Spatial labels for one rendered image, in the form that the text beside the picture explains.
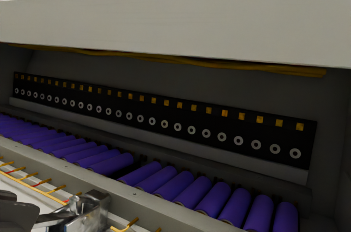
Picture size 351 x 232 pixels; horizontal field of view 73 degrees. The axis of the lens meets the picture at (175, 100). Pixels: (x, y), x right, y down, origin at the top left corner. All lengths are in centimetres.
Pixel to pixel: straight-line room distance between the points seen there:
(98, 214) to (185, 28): 15
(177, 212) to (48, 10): 21
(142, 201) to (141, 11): 14
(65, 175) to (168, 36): 16
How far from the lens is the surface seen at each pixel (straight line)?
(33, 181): 28
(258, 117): 29
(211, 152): 31
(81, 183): 24
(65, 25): 25
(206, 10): 17
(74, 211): 20
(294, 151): 29
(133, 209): 21
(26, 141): 36
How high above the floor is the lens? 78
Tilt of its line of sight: 10 degrees up
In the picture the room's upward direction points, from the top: 15 degrees clockwise
